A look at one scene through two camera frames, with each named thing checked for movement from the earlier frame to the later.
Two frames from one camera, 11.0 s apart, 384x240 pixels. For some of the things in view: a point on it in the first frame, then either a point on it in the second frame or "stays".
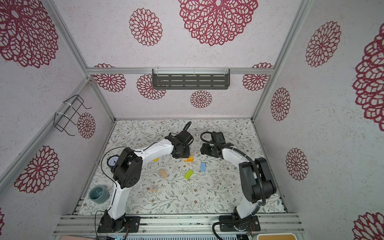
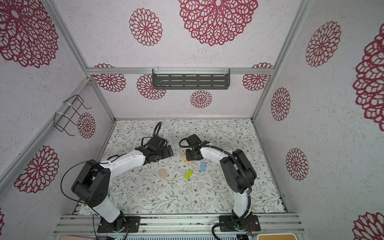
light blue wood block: (203, 167) stays
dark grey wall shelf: (212, 78) stays
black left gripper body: (185, 152) → (164, 153)
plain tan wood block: (164, 173) stays
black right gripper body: (209, 150) → (190, 155)
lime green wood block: (188, 174) stays
